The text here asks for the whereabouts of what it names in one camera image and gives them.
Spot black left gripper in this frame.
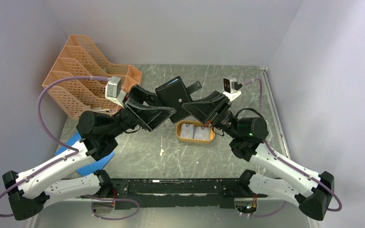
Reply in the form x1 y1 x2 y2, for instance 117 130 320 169
107 84 178 138

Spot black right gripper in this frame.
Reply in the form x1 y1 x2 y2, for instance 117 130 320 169
180 91 241 139

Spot black leather card holder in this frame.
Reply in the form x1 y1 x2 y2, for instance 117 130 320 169
155 76 202 123

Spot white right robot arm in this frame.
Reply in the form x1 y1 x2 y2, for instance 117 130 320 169
182 91 334 221

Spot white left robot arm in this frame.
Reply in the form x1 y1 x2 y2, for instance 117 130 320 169
2 83 176 220

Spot credit card in tray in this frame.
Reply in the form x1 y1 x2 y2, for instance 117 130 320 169
193 126 211 141

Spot blue folder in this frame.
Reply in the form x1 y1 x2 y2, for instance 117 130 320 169
65 132 115 176

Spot orange mesh file organizer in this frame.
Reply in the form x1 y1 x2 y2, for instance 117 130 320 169
42 35 142 119

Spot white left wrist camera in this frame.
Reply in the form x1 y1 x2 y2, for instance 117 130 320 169
105 76 127 107

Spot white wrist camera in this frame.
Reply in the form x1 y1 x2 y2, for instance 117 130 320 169
105 76 127 107
223 77 243 102

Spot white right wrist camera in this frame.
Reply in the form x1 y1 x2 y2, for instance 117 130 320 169
223 77 243 102

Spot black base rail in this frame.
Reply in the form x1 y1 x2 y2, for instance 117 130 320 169
106 178 256 211

